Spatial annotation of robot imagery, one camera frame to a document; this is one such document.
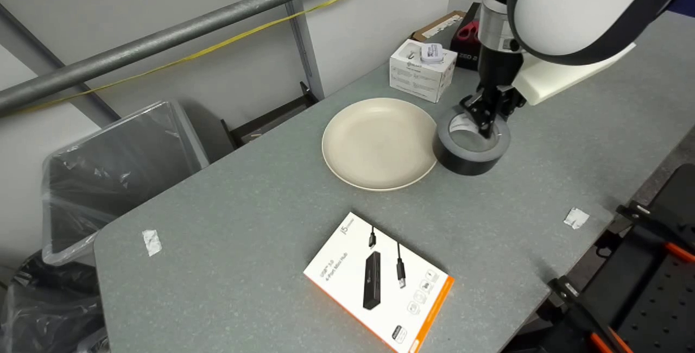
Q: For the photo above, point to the bin with clear liner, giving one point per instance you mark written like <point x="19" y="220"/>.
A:
<point x="119" y="174"/>

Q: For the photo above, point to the brown cardboard box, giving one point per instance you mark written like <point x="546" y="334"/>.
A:
<point x="437" y="26"/>

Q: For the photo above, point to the cream plate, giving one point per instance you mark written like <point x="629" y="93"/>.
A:
<point x="380" y="144"/>

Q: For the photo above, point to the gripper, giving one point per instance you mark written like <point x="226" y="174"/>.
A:
<point x="498" y="68"/>

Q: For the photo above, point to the black box with red print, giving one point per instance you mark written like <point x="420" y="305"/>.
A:
<point x="465" y="38"/>

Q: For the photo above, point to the grey tape roll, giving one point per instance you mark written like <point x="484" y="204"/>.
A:
<point x="467" y="155"/>

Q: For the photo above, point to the small white grey device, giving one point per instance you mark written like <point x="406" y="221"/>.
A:
<point x="432" y="53"/>

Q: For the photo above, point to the black partition foot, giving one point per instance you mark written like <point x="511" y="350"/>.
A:
<point x="266" y="119"/>

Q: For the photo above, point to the white cardboard box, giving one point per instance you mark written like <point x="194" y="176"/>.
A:
<point x="418" y="79"/>

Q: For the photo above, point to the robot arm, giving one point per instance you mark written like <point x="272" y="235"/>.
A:
<point x="575" y="5"/>

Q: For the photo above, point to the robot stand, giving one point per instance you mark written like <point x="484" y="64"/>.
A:
<point x="657" y="304"/>

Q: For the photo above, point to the crumpled clear tape piece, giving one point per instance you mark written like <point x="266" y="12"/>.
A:
<point x="152" y="242"/>
<point x="576" y="218"/>

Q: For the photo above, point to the white and orange product box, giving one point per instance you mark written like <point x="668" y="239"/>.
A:
<point x="374" y="282"/>

